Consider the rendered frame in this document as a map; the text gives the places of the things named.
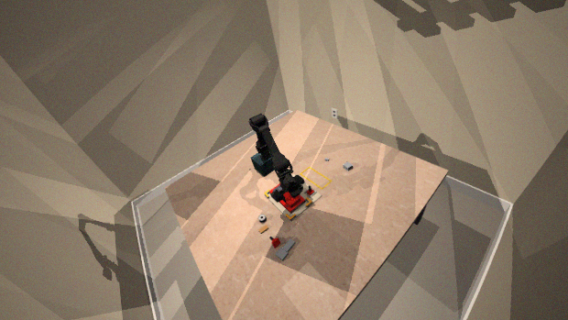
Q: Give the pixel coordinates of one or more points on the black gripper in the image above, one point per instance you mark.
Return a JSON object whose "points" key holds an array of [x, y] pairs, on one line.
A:
{"points": [[278, 196]]}

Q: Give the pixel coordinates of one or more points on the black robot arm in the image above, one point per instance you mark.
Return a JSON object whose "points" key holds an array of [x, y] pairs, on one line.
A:
{"points": [[267, 146]]}

